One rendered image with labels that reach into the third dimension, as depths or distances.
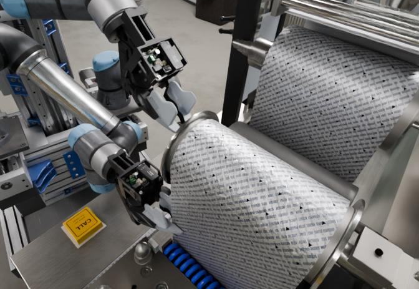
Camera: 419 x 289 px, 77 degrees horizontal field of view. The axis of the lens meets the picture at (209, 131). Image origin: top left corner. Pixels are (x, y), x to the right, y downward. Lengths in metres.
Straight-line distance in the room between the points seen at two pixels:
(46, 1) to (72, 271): 0.59
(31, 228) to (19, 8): 1.30
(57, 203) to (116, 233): 1.03
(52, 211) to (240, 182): 1.49
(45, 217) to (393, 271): 1.62
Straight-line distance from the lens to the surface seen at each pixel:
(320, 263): 0.37
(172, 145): 0.41
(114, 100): 1.27
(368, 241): 0.40
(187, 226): 0.52
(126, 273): 0.60
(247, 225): 0.38
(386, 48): 0.63
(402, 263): 0.41
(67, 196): 1.79
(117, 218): 0.81
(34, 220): 1.77
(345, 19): 0.52
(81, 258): 0.78
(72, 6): 0.61
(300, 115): 0.53
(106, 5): 0.48
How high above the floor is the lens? 1.59
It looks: 42 degrees down
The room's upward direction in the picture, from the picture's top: 6 degrees clockwise
